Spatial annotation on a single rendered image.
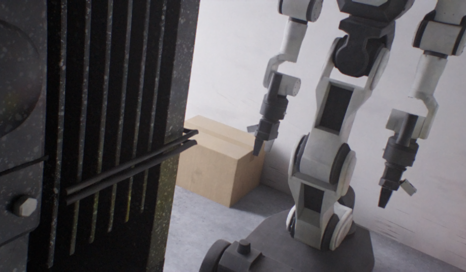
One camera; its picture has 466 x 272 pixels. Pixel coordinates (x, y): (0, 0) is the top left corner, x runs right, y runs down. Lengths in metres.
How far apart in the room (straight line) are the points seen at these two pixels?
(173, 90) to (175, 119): 0.04
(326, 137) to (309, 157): 0.09
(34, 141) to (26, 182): 0.03
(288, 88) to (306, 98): 0.83
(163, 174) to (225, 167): 1.95
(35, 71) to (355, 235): 2.15
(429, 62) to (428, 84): 0.06
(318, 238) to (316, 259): 0.12
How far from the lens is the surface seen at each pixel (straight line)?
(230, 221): 2.65
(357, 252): 2.34
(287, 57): 1.95
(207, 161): 2.72
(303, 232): 2.14
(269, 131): 1.97
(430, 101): 1.82
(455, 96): 2.59
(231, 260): 2.06
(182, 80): 0.69
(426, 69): 1.82
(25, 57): 0.36
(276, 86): 1.93
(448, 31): 1.79
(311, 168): 1.90
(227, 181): 2.69
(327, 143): 1.87
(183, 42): 0.67
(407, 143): 1.79
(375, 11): 1.82
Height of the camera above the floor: 1.38
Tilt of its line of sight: 23 degrees down
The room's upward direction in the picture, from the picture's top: 10 degrees clockwise
